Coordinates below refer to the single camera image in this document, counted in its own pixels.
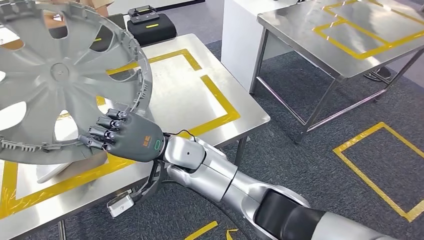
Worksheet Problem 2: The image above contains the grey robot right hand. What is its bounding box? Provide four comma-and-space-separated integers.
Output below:
77, 108, 166, 163

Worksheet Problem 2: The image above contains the silver wheel hubcap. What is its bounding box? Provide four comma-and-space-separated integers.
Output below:
0, 0, 154, 166

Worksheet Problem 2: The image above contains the steel workbench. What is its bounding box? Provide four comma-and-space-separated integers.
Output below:
250, 0, 424, 144
0, 33, 271, 240

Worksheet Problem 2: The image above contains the black equipment case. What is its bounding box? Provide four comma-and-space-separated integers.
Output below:
126, 13, 177, 47
89, 13, 127, 53

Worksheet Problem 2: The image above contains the yellow floor tape square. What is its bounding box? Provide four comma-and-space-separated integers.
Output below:
332, 121, 424, 223
183, 220, 239, 240

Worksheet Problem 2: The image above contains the black handheld controller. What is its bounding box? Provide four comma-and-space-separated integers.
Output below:
127, 4, 161, 25

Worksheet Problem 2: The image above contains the brown cardboard box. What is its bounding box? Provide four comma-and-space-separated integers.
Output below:
43, 0, 115, 30

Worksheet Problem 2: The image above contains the white cabinet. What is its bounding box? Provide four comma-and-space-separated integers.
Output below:
221, 0, 296, 94

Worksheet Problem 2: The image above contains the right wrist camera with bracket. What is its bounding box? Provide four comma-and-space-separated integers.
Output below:
106, 160, 163, 219

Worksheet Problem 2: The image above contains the yellow tape frame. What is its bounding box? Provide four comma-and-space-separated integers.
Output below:
0, 48, 241, 220
312, 0, 424, 61

